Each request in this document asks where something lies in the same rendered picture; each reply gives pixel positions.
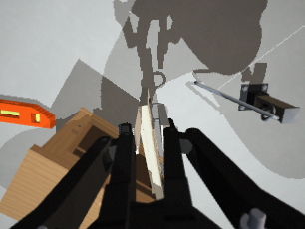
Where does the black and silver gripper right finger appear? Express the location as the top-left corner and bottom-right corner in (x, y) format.
(158, 104), (305, 229)

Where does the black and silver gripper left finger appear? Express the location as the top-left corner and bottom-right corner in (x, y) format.
(9, 106), (141, 229)

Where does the orange spirit level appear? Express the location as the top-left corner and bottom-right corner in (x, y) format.
(0, 99), (55, 129)

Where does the brown wooden cabinet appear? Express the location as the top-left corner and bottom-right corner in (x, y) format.
(0, 87), (164, 229)

